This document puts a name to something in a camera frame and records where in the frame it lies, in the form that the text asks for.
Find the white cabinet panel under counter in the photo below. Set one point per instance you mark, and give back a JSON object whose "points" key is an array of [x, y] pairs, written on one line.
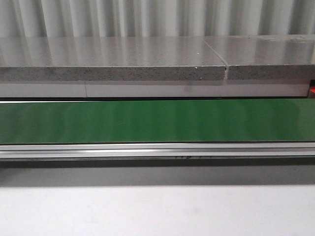
{"points": [[120, 89]]}

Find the red object at right edge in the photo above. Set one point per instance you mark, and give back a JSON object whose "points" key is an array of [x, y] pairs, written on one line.
{"points": [[312, 89]]}

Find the grey stone counter slab right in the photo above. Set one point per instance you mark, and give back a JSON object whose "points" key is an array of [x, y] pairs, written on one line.
{"points": [[268, 57]]}

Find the grey stone counter slab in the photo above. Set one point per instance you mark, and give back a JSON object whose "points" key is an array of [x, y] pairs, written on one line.
{"points": [[108, 59], [268, 57]]}

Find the grey stone counter slab left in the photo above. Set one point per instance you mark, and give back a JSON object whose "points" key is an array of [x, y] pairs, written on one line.
{"points": [[108, 59]]}

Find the green conveyor belt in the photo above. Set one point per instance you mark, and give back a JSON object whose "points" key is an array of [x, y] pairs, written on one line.
{"points": [[152, 121]]}

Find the grey pleated curtain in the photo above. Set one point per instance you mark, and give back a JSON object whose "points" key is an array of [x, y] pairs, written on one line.
{"points": [[106, 18]]}

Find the aluminium conveyor frame rail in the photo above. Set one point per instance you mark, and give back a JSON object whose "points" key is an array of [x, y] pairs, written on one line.
{"points": [[158, 154]]}

